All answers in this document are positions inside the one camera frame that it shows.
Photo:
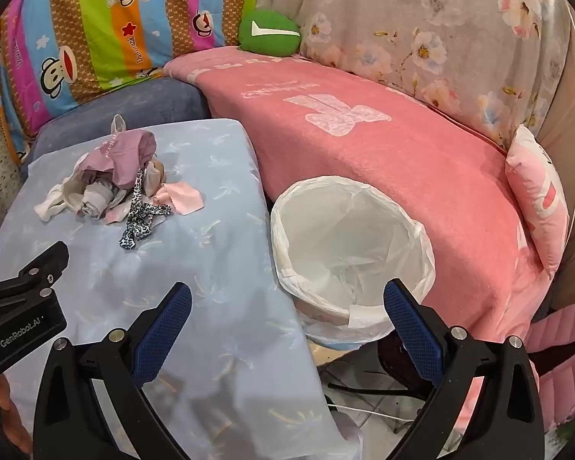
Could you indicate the green round cushion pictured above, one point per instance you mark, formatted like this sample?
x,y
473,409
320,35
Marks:
x,y
268,33

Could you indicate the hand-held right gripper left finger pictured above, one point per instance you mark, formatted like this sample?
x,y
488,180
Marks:
x,y
165,330

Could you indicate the pink quilted garment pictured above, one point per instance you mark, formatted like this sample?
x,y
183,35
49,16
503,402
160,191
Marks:
x,y
565,345

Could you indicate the leopard print cloth strip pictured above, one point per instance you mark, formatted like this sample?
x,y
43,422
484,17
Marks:
x,y
141,223

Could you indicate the light blue palm print cloth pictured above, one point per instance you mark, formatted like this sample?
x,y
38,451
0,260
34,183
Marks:
x,y
211,249

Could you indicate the pink printed pillow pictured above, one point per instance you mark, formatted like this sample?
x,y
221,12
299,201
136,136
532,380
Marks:
x,y
536,201

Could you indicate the grey floral blanket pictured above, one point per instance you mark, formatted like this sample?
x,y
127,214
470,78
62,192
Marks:
x,y
412,19

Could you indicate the bin with white plastic bag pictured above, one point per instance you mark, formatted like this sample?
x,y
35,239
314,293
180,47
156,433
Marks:
x,y
345,230

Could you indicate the blue-grey sofa cushion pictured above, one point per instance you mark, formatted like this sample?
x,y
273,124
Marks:
x,y
139,100

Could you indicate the person's left hand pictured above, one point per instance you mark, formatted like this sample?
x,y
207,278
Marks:
x,y
2,397

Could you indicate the pink blanket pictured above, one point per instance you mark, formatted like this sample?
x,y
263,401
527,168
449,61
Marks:
x,y
388,153

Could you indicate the white cloth scrap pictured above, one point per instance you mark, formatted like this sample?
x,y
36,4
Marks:
x,y
52,203

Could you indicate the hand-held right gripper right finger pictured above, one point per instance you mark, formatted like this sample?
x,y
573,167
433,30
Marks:
x,y
412,330

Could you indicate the colourful monkey print pillow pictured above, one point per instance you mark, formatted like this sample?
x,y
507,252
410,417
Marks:
x,y
76,33

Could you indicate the purple cloth garment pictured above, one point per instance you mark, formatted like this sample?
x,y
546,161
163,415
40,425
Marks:
x,y
124,153

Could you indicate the pink cloth piece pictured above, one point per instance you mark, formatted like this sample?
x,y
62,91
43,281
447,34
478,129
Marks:
x,y
182,199

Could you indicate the grey cloth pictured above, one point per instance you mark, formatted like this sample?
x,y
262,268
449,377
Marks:
x,y
96,201

